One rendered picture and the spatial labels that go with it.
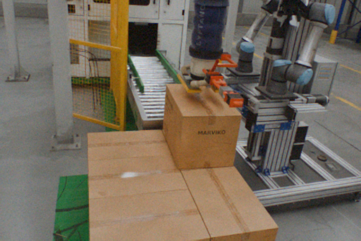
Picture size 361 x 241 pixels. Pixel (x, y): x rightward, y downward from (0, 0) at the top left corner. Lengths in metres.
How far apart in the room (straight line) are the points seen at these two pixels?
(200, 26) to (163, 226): 1.22
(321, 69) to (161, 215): 1.64
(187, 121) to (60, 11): 1.64
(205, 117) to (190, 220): 0.64
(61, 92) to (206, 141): 1.69
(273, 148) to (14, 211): 2.11
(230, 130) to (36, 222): 1.56
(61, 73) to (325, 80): 2.32
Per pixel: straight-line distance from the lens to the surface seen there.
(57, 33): 3.18
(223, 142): 2.22
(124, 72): 3.34
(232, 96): 1.72
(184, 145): 2.15
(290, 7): 1.96
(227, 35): 5.83
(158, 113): 3.06
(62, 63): 3.25
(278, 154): 2.94
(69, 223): 2.67
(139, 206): 1.93
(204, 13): 2.11
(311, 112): 2.46
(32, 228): 2.69
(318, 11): 2.34
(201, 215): 1.92
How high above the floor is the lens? 1.80
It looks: 23 degrees down
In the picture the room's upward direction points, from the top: 5 degrees clockwise
